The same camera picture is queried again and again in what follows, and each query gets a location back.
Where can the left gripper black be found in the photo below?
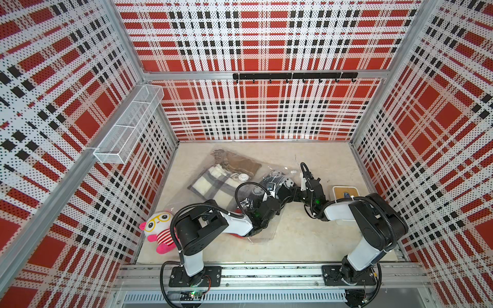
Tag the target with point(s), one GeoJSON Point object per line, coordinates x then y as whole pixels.
{"type": "Point", "coordinates": [278, 209]}

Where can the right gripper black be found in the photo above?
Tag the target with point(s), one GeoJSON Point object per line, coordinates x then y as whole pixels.
{"type": "Point", "coordinates": [294, 197]}

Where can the black smiley face scarf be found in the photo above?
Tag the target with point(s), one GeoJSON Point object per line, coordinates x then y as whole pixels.
{"type": "Point", "coordinates": [254, 194]}

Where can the clear plastic vacuum bag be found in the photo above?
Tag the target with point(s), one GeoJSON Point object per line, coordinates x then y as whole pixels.
{"type": "Point", "coordinates": [190, 164]}

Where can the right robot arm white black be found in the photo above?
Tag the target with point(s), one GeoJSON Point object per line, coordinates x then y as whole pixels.
{"type": "Point", "coordinates": [380, 225]}

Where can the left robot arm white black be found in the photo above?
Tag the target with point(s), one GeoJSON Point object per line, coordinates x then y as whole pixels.
{"type": "Point", "coordinates": [196, 226]}

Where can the white vacuum bag valve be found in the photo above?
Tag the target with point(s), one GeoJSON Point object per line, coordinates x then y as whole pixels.
{"type": "Point", "coordinates": [243, 177]}

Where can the grey white plaid scarf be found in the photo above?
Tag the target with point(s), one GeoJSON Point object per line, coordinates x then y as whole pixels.
{"type": "Point", "coordinates": [218, 184]}

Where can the brown fringed scarf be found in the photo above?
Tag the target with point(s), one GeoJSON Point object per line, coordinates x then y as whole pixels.
{"type": "Point", "coordinates": [236, 163]}

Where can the white box with cork lid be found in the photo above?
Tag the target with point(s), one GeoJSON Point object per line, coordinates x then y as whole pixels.
{"type": "Point", "coordinates": [345, 193]}

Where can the pink white plush toy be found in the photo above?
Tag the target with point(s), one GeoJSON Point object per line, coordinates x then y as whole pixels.
{"type": "Point", "coordinates": [157, 230]}

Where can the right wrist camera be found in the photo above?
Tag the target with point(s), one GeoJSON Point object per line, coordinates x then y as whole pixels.
{"type": "Point", "coordinates": [306, 182]}

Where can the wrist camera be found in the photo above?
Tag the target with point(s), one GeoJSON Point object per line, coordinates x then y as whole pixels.
{"type": "Point", "coordinates": [306, 182]}
{"type": "Point", "coordinates": [271, 188]}

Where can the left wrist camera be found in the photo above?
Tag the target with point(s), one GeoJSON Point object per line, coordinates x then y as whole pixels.
{"type": "Point", "coordinates": [271, 188]}

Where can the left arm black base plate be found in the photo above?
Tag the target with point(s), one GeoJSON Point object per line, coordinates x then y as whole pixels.
{"type": "Point", "coordinates": [195, 276]}

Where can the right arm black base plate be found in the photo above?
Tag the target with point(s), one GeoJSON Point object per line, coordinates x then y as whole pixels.
{"type": "Point", "coordinates": [344, 275]}

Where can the black wall hook rail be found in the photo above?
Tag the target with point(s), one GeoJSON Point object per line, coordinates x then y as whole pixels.
{"type": "Point", "coordinates": [336, 76]}

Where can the aluminium front rail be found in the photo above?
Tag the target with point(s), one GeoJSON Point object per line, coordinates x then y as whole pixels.
{"type": "Point", "coordinates": [402, 284]}

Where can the white mesh wall basket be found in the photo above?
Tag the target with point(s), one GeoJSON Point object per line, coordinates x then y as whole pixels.
{"type": "Point", "coordinates": [118, 145]}

